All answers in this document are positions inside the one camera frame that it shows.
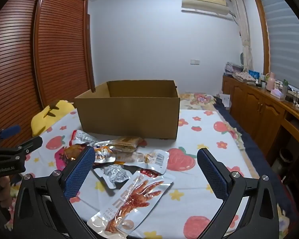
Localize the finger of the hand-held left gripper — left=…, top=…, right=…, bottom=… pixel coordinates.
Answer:
left=0, top=125, right=22, bottom=145
left=0, top=136, right=43, bottom=158

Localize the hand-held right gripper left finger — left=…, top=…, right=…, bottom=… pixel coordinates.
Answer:
left=13, top=146, right=100, bottom=239

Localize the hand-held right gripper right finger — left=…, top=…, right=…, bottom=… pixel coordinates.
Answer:
left=197, top=148, right=281, bottom=239

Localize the silver packet with orange ball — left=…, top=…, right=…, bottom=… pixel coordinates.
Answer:
left=65, top=143, right=116, bottom=165

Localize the small silver grey-print packet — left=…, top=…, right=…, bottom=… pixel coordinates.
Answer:
left=93, top=164, right=135, bottom=190

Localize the red and white snack packet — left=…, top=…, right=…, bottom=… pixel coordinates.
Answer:
left=70, top=129, right=102, bottom=146

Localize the brown snack bar packet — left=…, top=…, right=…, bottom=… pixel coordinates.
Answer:
left=95, top=136, right=143, bottom=153

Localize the clear chicken feet packet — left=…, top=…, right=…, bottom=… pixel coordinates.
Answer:
left=87, top=170, right=176, bottom=237

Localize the silver packet with orange print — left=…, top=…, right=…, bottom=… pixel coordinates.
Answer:
left=115, top=149, right=170, bottom=176

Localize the brown cardboard box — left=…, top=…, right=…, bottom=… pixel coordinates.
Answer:
left=74, top=80, right=181, bottom=140

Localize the person's left hand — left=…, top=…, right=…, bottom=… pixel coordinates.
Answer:
left=0, top=175, right=13, bottom=208

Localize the yellow plush pillow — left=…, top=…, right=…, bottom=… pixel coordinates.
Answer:
left=31, top=100, right=76, bottom=137

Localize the strawberry printed blanket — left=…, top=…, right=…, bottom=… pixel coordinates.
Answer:
left=5, top=108, right=287, bottom=239

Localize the dark blue sheet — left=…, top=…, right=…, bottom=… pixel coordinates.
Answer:
left=212, top=96, right=272, bottom=180

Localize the grey trash bin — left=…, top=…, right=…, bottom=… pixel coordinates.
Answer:
left=274, top=148, right=293, bottom=172

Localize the white paper bag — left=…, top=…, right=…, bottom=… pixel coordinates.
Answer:
left=218, top=93, right=231, bottom=109

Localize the floral bedsheet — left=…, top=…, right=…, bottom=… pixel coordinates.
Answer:
left=178, top=92, right=242, bottom=150

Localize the wooden cabinet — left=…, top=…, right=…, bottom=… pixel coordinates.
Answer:
left=222, top=76, right=299, bottom=155

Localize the wooden louvered wardrobe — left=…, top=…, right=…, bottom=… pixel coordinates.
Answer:
left=0, top=0, right=96, bottom=152

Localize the folded floral cloth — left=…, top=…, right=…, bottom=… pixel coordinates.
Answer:
left=233, top=72, right=256, bottom=83

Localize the purple tissue box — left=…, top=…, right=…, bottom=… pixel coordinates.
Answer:
left=271, top=89, right=286, bottom=101

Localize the pink thermos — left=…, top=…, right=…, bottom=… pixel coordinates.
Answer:
left=266, top=72, right=276, bottom=91

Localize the beige curtain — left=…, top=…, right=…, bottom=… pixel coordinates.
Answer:
left=230, top=0, right=253, bottom=71

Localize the grey window blind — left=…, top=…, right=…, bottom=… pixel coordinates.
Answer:
left=260, top=0, right=299, bottom=95

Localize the beige air conditioner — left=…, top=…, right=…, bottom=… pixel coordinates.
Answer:
left=181, top=0, right=233, bottom=18

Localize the wooden window frame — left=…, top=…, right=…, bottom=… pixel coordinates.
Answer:
left=252, top=0, right=271, bottom=76

